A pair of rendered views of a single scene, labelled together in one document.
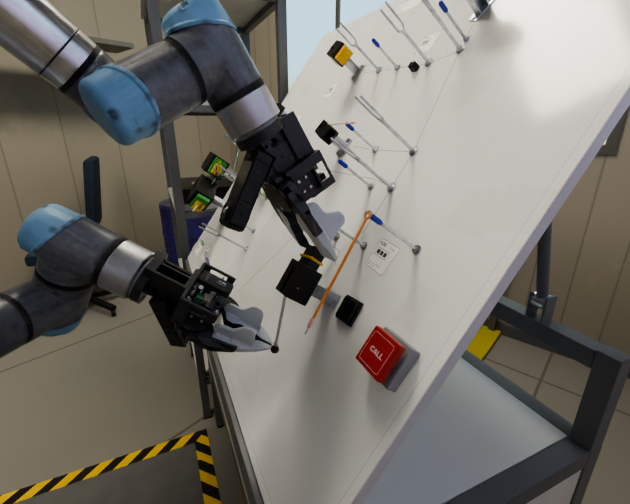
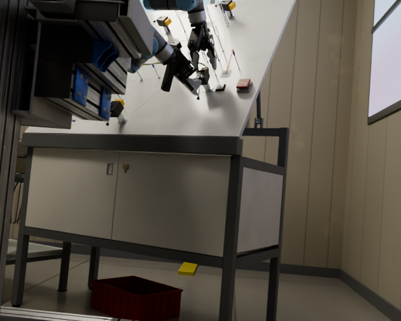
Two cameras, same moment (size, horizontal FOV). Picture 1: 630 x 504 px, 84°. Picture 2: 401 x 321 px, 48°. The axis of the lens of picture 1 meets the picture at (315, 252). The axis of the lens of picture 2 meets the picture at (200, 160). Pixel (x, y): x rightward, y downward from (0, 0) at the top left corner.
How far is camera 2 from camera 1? 174 cm
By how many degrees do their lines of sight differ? 44
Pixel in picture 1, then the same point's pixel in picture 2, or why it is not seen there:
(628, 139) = (252, 120)
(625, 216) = not seen: hidden behind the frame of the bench
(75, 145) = not seen: outside the picture
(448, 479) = not seen: hidden behind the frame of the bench
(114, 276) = (168, 49)
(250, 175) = (200, 33)
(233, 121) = (199, 16)
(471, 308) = (262, 72)
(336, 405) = (230, 104)
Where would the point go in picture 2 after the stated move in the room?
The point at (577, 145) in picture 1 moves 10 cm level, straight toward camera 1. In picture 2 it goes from (274, 42) to (278, 35)
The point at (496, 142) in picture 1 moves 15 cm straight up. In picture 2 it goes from (253, 44) to (255, 13)
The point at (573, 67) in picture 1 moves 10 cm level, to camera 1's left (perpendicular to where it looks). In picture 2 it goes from (267, 30) to (252, 24)
